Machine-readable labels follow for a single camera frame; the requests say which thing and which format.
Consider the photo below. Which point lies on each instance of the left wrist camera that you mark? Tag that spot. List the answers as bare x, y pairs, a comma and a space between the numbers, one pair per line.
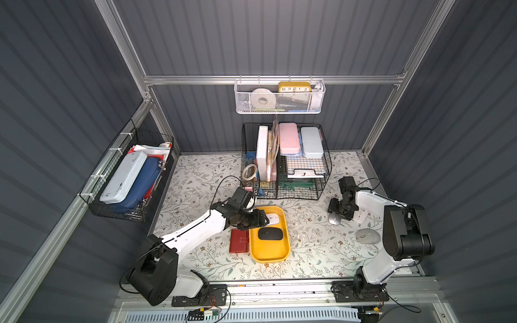
251, 202

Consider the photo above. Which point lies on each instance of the white paper stack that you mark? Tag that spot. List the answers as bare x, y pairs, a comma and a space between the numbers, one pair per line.
305, 173

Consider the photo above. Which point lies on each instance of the black wire desk organizer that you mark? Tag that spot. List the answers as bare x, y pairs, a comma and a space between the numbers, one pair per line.
284, 165

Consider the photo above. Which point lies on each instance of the small white mouse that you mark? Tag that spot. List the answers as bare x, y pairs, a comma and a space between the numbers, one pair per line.
360, 216

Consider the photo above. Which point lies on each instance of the white case in basket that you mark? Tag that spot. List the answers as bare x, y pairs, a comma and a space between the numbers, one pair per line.
122, 180

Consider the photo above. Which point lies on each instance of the red wallet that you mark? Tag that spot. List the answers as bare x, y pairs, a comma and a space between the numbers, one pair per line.
239, 242

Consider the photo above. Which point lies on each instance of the pink pencil case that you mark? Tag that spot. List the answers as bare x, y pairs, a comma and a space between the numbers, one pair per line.
289, 138

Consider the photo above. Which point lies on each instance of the white tape roll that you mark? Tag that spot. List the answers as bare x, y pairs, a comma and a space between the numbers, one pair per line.
263, 99

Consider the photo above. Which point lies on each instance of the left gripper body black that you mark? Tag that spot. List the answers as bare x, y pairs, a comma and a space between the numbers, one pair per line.
256, 218

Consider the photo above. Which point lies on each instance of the silver computer mouse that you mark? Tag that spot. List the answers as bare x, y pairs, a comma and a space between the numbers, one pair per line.
334, 219

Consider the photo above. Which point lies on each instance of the black computer mouse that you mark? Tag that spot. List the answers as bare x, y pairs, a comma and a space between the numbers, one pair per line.
270, 234

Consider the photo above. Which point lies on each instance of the white book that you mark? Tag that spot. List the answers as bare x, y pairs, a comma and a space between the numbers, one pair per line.
262, 151

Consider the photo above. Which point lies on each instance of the tape roll in organizer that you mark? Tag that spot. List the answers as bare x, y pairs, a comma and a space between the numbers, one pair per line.
249, 173

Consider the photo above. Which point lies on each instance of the navy blue pouch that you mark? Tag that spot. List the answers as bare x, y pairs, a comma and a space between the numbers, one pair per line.
143, 183

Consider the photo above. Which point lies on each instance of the white computer mouse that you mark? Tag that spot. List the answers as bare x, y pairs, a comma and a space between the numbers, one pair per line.
273, 218

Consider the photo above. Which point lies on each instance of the black wall wire basket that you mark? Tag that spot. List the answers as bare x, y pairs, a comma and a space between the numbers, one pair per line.
131, 139

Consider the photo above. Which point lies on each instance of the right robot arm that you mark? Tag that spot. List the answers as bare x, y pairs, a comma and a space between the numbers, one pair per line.
405, 233

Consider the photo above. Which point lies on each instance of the white hanging mesh basket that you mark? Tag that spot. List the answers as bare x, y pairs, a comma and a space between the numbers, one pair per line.
287, 103

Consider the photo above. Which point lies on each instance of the grey round mouse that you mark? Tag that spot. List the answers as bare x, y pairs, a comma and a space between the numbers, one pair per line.
367, 236

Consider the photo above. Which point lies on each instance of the yellow storage box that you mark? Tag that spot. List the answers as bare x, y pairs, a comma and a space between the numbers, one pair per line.
271, 251

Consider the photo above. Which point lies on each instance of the light blue pencil case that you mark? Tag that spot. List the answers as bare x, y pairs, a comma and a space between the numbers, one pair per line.
312, 142

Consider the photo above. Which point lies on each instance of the metal base rail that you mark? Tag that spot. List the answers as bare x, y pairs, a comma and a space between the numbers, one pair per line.
411, 299

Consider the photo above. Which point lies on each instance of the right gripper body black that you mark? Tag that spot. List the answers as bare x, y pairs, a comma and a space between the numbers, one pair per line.
337, 206

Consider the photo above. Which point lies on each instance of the yellow clock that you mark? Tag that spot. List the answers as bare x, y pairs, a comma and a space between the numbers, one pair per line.
294, 87

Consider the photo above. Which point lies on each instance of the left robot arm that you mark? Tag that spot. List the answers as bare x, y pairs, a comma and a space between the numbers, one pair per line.
156, 275

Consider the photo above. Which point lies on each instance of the green cloth bag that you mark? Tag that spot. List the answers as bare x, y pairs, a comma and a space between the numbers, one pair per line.
298, 185

